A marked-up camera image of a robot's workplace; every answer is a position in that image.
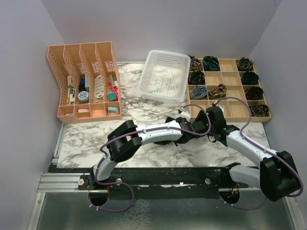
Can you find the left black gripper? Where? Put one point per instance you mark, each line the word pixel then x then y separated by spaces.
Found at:
pixel 175 142

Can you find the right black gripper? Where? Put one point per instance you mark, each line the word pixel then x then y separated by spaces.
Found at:
pixel 210 134

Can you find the navy floral tie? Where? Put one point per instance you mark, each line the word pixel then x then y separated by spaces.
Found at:
pixel 163 143

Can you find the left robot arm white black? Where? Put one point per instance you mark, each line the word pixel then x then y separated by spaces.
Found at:
pixel 125 140

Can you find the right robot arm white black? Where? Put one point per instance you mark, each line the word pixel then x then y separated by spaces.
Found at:
pixel 275 175

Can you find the rolled blue grey tie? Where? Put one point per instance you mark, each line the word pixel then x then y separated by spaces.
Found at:
pixel 198 93

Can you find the rolled gold paisley tie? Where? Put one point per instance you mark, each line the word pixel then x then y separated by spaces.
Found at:
pixel 217 92

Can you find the rolled black gold tie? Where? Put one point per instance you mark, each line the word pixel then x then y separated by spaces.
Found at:
pixel 259 109

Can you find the wooden compartment tray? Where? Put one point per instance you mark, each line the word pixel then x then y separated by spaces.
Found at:
pixel 235 104

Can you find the rolled dark olive tie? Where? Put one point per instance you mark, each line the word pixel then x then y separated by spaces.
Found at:
pixel 196 78

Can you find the rolled dark red tie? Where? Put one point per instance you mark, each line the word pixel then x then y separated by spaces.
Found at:
pixel 254 93

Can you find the white plastic basket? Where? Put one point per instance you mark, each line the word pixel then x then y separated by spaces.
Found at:
pixel 164 77

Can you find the rolled striped brown tie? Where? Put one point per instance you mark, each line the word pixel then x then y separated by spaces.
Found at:
pixel 195 65

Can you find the rolled teal dark tie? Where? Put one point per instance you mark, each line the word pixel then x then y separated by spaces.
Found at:
pixel 211 63

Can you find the teal eraser block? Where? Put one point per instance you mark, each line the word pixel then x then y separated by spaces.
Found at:
pixel 112 97

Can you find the white perforated card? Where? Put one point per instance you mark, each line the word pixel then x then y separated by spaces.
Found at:
pixel 98 87

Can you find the peach file organizer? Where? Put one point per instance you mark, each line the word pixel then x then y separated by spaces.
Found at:
pixel 75 68

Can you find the round blue patterned tin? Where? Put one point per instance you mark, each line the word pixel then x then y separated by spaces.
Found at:
pixel 83 97

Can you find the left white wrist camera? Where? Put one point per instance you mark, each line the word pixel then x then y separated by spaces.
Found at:
pixel 184 113

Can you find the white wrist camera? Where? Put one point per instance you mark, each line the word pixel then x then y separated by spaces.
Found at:
pixel 217 103
pixel 184 113

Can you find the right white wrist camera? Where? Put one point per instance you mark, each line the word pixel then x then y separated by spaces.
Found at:
pixel 217 103

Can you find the black metal base rail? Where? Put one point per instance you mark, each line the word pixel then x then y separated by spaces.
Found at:
pixel 127 192

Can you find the aluminium frame rail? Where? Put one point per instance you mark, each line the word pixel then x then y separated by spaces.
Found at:
pixel 135 177

